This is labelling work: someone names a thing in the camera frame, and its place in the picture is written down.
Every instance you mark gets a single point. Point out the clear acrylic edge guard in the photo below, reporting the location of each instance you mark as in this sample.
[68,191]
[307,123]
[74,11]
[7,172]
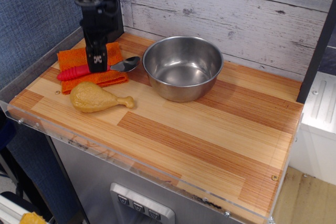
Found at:
[182,147]

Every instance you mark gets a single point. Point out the yellow black object bottom left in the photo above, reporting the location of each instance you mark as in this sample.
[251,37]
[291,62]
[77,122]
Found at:
[32,218]

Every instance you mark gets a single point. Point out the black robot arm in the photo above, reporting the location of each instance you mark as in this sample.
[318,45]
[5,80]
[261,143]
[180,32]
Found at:
[99,20]

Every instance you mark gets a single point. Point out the orange folded towel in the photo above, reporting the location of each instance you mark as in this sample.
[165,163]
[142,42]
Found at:
[77,57]

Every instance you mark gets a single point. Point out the silver button control panel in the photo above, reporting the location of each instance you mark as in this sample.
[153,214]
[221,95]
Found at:
[123,197]

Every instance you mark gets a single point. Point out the white appliance at right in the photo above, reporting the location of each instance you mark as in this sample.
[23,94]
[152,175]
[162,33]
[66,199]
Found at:
[313,151]

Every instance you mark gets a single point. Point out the black left vertical post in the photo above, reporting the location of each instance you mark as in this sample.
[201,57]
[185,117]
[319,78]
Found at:
[118,29]

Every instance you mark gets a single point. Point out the stainless steel bowl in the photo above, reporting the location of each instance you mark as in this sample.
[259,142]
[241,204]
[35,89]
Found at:
[182,68]

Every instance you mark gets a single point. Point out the stainless steel cabinet front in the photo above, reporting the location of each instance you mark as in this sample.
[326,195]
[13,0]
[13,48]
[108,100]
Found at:
[91,176]

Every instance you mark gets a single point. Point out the black right vertical post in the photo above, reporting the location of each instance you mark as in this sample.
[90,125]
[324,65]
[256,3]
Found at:
[321,46]

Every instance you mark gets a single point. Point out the black vertical post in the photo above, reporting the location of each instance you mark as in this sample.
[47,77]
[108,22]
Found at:
[118,29]
[321,46]

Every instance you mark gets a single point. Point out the plastic toy chicken drumstick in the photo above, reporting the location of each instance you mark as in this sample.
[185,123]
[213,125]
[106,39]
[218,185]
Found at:
[88,97]

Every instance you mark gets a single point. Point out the red handled metal spoon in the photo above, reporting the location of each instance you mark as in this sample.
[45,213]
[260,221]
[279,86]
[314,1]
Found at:
[126,65]

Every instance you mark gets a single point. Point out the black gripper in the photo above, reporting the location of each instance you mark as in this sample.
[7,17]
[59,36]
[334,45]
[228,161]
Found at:
[97,22]

